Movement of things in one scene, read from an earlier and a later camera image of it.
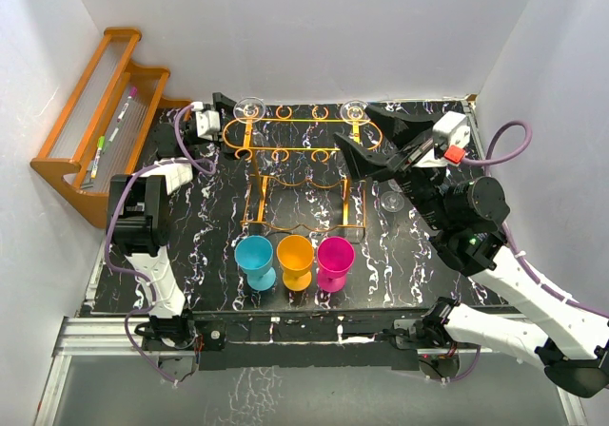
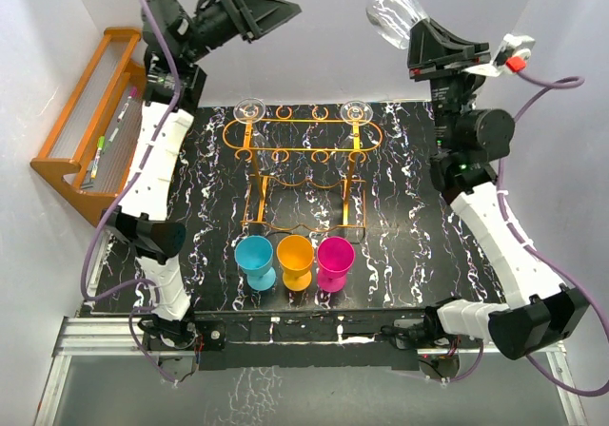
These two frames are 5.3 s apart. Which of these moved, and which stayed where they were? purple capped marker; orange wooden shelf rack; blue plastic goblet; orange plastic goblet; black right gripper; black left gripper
Moved: black right gripper; black left gripper
Stayed: orange wooden shelf rack; blue plastic goblet; purple capped marker; orange plastic goblet
